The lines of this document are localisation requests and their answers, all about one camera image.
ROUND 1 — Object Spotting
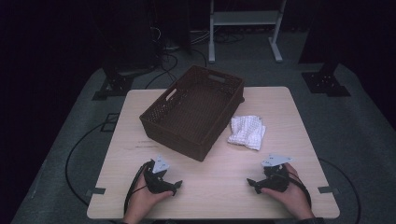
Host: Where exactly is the white metal stand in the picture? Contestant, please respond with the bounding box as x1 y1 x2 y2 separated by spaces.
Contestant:
207 0 288 64

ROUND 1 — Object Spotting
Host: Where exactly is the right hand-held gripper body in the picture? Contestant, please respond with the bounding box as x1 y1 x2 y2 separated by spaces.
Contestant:
256 153 294 194

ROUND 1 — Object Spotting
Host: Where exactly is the black floor cable loop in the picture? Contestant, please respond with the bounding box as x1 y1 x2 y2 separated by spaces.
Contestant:
317 157 362 224
64 120 113 207

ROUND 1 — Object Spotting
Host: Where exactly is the person's right hand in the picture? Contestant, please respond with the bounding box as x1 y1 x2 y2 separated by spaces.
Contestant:
261 162 316 221

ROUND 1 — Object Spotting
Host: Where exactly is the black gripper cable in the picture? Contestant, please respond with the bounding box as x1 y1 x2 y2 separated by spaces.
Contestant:
123 161 151 217
285 172 313 209

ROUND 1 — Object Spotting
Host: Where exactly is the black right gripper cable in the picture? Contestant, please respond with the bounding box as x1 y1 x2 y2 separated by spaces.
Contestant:
285 172 313 209

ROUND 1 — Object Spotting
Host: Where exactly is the black stand base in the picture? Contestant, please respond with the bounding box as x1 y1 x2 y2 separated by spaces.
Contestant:
92 59 158 102
301 60 352 98

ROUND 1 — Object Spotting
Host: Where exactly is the black cable tangle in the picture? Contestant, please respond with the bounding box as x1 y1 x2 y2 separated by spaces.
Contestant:
214 30 246 45

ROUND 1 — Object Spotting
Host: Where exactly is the brown woven basket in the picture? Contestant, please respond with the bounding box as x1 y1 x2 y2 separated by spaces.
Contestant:
138 64 246 162

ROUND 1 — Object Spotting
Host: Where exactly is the person's left hand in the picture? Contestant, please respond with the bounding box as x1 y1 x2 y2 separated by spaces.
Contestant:
123 172 175 222

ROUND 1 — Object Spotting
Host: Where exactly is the white cable bundle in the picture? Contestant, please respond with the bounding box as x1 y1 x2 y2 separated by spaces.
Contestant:
189 29 213 45

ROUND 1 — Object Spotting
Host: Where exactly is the white waffle cloth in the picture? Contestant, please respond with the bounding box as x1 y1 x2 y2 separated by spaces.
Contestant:
227 115 267 152

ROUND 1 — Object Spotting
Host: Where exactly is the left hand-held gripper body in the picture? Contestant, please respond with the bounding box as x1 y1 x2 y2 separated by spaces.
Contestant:
143 154 176 195

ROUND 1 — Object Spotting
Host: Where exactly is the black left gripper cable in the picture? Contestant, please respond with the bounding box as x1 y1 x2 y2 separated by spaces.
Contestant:
123 161 151 217

